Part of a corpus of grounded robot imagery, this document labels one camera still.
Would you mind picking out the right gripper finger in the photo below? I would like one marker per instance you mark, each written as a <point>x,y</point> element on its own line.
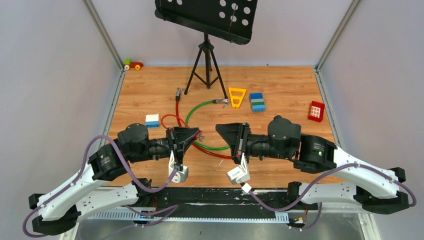
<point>229,131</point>
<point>233,140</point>

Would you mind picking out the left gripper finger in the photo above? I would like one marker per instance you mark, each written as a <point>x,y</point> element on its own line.
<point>183,147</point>
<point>186,133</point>

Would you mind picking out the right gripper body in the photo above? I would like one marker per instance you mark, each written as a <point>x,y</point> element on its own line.
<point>245,141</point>

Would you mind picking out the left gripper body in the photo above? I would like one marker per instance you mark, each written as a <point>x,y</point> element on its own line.
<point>173,145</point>

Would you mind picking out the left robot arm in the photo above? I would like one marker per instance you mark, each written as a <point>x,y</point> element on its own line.
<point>105,179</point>

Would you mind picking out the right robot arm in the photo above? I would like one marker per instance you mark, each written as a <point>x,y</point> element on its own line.
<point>376,190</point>

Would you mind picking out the white blue block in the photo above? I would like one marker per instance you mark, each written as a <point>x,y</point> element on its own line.
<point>152,121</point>

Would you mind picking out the blue green stacked blocks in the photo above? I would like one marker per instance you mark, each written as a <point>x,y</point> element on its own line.
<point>257,102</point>

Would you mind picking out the yellow triangular plastic piece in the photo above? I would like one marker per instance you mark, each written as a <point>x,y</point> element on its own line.
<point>236,96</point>

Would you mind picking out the red window block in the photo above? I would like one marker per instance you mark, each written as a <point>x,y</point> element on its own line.
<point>316,111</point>

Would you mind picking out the toy car red green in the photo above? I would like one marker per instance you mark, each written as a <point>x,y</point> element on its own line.
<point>129,64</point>

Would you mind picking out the black music stand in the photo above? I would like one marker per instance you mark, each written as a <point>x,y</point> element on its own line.
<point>230,20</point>

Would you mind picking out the green cable lock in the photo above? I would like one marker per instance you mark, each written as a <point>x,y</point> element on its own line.
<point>214,101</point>

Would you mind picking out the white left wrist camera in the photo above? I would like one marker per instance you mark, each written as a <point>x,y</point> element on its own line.
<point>177,172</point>

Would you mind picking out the thick red cable lock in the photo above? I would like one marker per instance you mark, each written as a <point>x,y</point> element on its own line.
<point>211,153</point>

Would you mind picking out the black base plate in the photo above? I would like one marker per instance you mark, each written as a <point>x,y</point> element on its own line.
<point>206,203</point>

